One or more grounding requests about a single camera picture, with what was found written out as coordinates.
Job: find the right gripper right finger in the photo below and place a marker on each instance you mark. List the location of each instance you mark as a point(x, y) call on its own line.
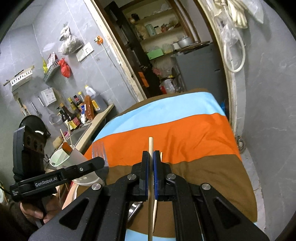
point(200, 211)

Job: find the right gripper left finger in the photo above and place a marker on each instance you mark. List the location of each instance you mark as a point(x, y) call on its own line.
point(99, 214)

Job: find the steel spoon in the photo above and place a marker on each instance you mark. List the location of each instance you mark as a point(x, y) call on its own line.
point(134, 208)

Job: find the person left hand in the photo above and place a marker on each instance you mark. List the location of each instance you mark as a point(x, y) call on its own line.
point(33, 213)

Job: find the white plastic utensil holder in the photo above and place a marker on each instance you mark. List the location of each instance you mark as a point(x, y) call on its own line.
point(60, 159)

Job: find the yellow sponge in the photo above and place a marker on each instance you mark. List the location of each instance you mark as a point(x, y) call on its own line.
point(57, 142)

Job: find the black frying pan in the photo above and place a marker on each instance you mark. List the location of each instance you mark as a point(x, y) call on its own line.
point(36, 124)

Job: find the stainless steel sink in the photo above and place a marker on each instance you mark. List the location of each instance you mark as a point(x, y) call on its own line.
point(78, 133)

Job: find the mesh strainer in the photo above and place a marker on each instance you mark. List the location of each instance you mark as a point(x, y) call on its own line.
point(54, 120)

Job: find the dark soy sauce bottle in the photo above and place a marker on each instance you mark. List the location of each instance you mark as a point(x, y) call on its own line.
point(64, 116)

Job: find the blue white packet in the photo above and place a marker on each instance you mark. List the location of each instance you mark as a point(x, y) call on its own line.
point(83, 116)

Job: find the striped blue orange brown cloth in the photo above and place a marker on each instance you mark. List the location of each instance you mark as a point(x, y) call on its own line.
point(195, 138)

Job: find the orange spice bag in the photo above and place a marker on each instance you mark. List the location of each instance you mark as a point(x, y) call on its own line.
point(89, 111)

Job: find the large oil jug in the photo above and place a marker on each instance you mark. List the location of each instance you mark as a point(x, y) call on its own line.
point(97, 101)

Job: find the red plastic bag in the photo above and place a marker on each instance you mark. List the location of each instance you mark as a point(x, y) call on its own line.
point(65, 68)

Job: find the hanging clear food bag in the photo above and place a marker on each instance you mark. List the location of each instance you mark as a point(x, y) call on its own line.
point(70, 43)

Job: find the grey washing machine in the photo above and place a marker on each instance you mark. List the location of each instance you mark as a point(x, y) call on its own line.
point(201, 68)

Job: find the green box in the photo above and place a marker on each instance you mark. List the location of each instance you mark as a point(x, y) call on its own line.
point(155, 53)

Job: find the metal pot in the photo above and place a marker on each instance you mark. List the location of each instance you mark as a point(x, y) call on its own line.
point(184, 42)

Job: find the white mesh bag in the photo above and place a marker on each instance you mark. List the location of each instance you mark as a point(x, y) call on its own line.
point(254, 7)

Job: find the white wall box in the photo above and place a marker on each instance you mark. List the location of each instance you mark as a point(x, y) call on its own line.
point(48, 96)

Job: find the white wall basket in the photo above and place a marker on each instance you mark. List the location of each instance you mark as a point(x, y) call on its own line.
point(20, 79)

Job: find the grey wall shelf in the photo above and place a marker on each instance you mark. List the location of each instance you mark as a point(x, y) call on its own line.
point(51, 71)

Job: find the white wall socket panel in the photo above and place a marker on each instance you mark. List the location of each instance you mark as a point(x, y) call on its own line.
point(86, 50)

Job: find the orange wall plug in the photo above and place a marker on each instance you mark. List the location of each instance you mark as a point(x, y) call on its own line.
point(98, 40)

